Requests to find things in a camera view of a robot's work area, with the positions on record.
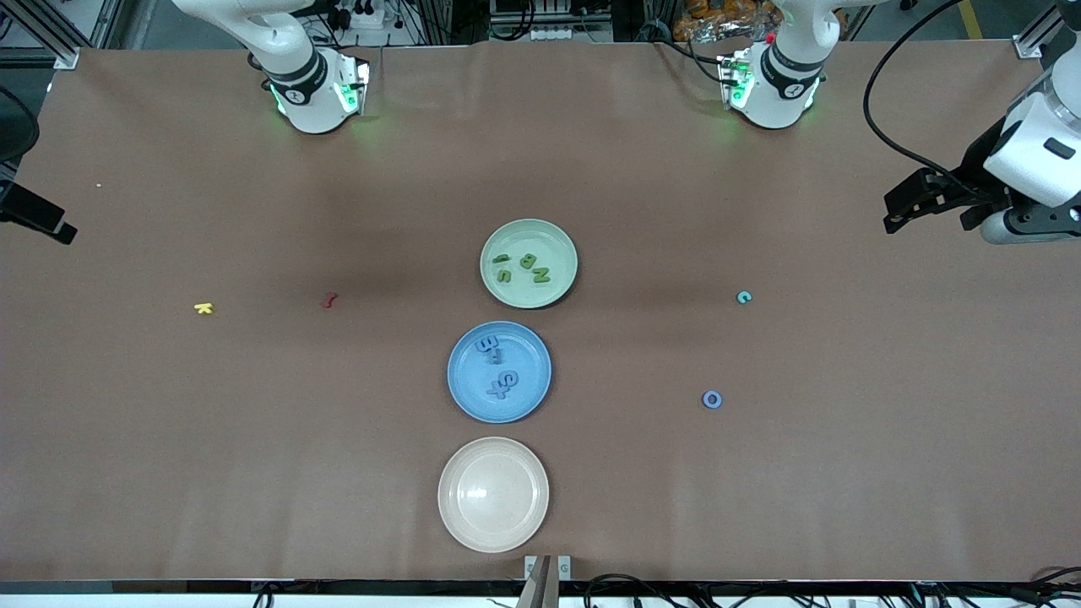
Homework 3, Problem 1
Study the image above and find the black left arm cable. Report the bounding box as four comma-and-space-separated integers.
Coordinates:
863, 0, 968, 178

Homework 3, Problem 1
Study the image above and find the white power strip with plugs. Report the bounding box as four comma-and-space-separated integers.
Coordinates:
338, 7, 398, 30

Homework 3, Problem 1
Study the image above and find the cream round plate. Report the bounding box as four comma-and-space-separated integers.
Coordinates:
437, 437, 550, 554

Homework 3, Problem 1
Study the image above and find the aluminium frame profile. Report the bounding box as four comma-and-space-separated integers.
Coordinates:
0, 0, 83, 70
1013, 13, 1065, 60

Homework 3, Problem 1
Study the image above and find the blue round plate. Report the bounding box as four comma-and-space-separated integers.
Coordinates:
447, 321, 552, 424

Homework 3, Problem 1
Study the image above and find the orange snack bag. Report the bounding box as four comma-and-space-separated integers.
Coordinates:
674, 0, 782, 43

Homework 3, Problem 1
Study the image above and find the pale green round plate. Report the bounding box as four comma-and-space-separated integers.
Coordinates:
480, 219, 579, 310

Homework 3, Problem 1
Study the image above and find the grey brown stand post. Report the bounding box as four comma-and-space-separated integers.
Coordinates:
515, 555, 554, 608

